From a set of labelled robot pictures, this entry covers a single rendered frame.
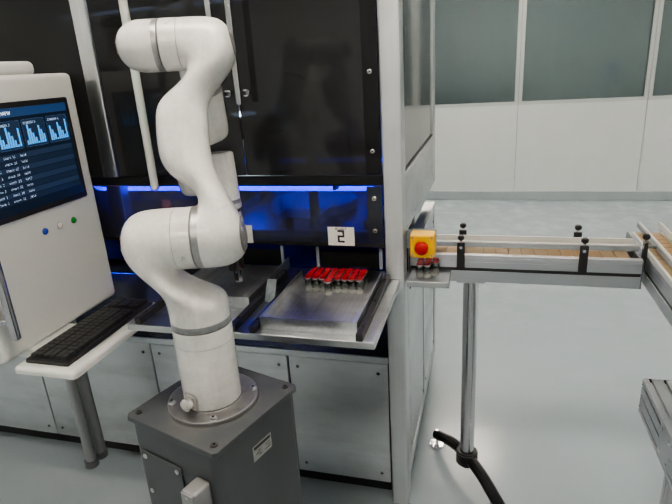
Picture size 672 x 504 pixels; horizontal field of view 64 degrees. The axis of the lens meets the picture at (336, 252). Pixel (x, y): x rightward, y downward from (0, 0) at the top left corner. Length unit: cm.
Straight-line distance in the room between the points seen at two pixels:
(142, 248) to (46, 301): 82
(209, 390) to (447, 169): 535
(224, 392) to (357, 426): 92
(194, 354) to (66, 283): 85
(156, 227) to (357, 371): 103
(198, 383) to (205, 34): 68
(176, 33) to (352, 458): 153
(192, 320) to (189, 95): 43
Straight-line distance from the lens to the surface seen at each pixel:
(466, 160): 623
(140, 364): 224
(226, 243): 101
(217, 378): 113
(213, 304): 107
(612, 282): 181
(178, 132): 107
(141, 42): 116
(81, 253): 192
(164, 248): 103
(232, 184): 149
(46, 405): 267
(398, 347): 179
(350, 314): 147
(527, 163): 625
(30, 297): 178
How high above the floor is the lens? 152
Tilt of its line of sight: 19 degrees down
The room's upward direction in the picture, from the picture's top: 4 degrees counter-clockwise
